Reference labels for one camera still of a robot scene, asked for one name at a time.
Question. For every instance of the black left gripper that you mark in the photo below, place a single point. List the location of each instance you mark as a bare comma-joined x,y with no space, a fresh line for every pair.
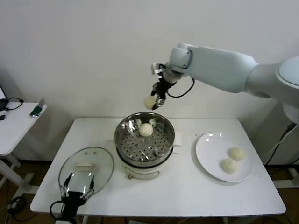
71,203

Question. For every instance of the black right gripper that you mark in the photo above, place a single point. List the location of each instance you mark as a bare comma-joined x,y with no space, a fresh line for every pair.
163,89

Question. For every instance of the white steamed baozi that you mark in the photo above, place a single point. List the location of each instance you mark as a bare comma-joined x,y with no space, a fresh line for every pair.
229,166
146,130
237,153
148,102

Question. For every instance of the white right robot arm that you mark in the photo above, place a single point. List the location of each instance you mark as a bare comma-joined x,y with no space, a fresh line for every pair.
222,67

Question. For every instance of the steel perforated steamer basket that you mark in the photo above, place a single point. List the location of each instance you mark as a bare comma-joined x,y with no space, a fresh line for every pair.
163,127

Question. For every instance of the white floor power strip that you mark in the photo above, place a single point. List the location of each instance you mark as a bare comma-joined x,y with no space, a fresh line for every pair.
13,205

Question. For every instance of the white round plate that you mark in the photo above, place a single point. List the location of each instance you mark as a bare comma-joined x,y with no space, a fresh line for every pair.
210,154

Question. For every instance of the green grey flat tool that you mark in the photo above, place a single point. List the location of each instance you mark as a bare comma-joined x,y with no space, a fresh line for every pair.
36,112

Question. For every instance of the small black desk item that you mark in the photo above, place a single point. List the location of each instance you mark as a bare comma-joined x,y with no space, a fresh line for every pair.
2,117

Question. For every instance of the black laptop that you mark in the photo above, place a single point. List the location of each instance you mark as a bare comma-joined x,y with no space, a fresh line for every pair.
2,93

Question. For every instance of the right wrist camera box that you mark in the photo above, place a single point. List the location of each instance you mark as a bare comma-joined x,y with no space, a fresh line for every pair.
157,68

